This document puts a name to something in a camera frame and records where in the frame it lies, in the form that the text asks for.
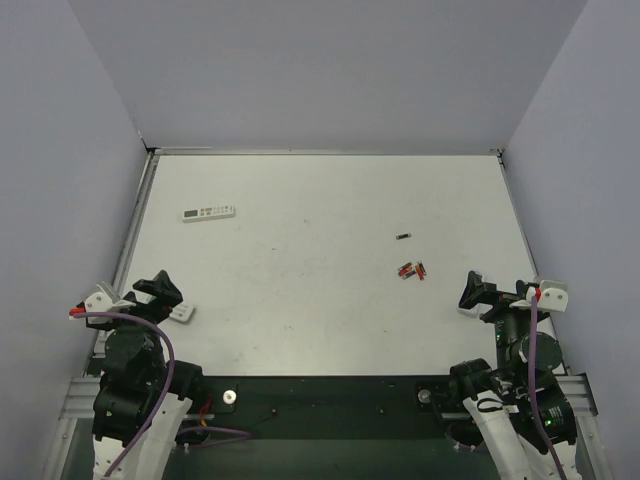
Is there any white remote being loaded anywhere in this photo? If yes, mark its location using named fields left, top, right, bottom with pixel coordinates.
left=169, top=303, right=196, bottom=324

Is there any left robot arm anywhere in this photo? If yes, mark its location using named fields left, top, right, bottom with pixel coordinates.
left=84, top=270, right=205, bottom=479

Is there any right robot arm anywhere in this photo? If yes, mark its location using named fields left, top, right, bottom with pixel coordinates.
left=450, top=270, right=581, bottom=479

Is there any white remote with display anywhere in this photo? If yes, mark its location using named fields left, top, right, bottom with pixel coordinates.
left=182, top=205, right=236, bottom=223

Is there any red battery right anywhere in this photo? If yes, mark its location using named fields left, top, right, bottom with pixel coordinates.
left=414, top=261, right=426, bottom=281

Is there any red battery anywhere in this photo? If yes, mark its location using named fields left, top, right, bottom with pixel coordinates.
left=414, top=261, right=426, bottom=281
left=398, top=262, right=413, bottom=277

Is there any orange black battery middle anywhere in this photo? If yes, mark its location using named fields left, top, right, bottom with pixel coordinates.
left=404, top=265, right=419, bottom=279

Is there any red battery left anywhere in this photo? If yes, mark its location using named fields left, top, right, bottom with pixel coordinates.
left=398, top=262, right=413, bottom=277

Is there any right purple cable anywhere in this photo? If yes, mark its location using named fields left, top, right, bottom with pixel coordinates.
left=527, top=294, right=569, bottom=480

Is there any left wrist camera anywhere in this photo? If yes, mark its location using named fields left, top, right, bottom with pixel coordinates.
left=69, top=282, right=135, bottom=319

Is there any aluminium frame rail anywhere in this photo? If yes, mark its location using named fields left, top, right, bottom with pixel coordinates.
left=59, top=374, right=598, bottom=420

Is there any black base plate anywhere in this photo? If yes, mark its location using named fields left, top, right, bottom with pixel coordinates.
left=177, top=381, right=481, bottom=445

